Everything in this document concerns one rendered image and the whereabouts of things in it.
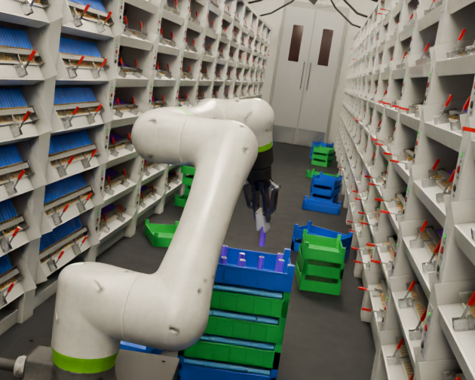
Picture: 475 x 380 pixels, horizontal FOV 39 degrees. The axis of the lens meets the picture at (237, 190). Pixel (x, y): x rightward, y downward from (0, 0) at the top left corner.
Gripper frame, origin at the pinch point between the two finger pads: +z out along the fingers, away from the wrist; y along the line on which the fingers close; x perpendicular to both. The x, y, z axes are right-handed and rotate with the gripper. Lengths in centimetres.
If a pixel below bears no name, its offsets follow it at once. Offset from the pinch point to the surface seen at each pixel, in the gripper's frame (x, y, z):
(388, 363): 2, 41, 44
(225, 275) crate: -21.9, -0.2, 5.8
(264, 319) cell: -20.2, 10.6, 19.6
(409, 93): 110, 8, 2
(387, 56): 236, -48, 37
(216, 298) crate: -25.7, -1.6, 12.2
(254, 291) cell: -18.7, 7.1, 11.4
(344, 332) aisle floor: 49, 6, 86
